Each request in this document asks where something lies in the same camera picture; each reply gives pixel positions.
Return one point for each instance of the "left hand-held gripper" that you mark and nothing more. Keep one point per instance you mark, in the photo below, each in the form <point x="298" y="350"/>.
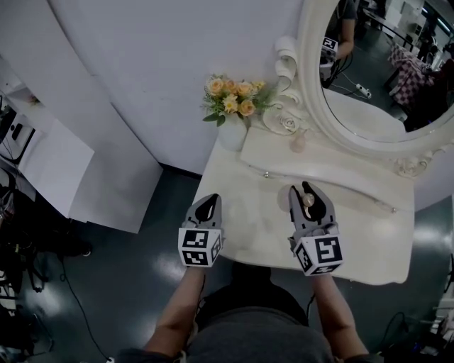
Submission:
<point x="198" y="248"/>

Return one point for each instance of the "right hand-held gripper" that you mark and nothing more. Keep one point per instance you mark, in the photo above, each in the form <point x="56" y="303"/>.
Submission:
<point x="321" y="253"/>

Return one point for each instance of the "person's right forearm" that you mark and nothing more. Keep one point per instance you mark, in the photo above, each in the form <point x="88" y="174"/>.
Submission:
<point x="337" y="312"/>

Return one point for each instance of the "person's left forearm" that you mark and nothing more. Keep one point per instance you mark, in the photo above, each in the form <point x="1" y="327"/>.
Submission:
<point x="179" y="308"/>

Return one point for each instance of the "white dressing table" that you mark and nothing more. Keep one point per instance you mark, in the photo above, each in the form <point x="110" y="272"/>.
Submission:
<point x="361" y="244"/>

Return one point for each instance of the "white vase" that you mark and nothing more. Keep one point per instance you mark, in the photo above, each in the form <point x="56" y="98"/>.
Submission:
<point x="232" y="136"/>

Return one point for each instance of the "person's black trousers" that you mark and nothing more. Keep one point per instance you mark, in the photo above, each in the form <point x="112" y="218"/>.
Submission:
<point x="248" y="290"/>

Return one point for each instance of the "white partition counter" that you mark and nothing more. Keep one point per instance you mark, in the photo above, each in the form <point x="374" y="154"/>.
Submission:
<point x="106" y="177"/>

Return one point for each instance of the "yellow flower bouquet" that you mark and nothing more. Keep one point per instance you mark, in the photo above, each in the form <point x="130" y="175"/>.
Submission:
<point x="234" y="97"/>

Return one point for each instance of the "person's grey shirt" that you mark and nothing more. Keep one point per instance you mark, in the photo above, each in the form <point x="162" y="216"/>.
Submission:
<point x="259" y="336"/>

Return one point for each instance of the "oval white framed mirror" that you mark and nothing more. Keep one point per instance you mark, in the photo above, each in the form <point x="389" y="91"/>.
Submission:
<point x="312" y="71"/>

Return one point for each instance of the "white machine with black lid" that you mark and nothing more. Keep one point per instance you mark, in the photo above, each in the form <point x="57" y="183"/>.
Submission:
<point x="19" y="136"/>

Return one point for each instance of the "small yellow flower sprig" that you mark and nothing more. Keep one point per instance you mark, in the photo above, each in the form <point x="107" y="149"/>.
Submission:
<point x="34" y="99"/>

